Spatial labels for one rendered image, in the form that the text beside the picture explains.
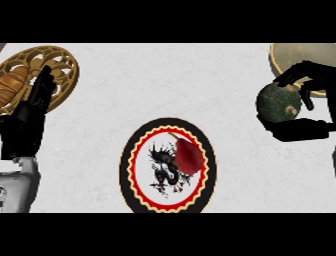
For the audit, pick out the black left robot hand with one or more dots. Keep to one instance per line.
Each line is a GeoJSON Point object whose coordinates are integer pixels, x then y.
{"type": "Point", "coordinates": [24, 126]}

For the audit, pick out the green round squash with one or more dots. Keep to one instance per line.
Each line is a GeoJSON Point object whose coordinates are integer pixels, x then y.
{"type": "Point", "coordinates": [278, 104]}

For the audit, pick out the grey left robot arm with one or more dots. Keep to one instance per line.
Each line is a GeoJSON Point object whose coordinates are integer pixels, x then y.
{"type": "Point", "coordinates": [9, 190]}

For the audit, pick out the gold openwork plate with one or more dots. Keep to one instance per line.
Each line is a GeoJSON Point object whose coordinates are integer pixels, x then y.
{"type": "Point", "coordinates": [31, 79]}

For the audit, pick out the pale gold-rimmed bowl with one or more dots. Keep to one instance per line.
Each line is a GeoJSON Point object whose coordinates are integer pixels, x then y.
{"type": "Point", "coordinates": [307, 60]}

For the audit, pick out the black red dragon plate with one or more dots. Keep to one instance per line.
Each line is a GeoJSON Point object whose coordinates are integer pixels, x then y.
{"type": "Point", "coordinates": [168, 165]}

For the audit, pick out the golden croissant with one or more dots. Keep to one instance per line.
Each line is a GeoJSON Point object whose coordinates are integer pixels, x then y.
{"type": "Point", "coordinates": [10, 84]}

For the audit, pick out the red pear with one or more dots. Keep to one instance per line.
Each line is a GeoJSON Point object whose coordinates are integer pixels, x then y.
{"type": "Point", "coordinates": [189, 157]}

